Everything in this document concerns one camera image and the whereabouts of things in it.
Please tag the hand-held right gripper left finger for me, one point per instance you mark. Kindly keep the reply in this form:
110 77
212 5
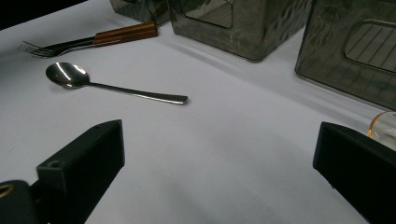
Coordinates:
81 168

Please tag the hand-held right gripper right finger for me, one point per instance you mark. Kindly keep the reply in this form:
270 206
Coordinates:
358 174

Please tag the silver metal spoon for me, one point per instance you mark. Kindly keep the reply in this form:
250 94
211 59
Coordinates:
65 73

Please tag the smoked translucent plastic bin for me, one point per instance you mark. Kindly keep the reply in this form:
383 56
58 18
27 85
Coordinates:
264 37
323 62
137 11

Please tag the clear cup amber rim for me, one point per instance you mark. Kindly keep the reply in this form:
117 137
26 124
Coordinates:
384 130

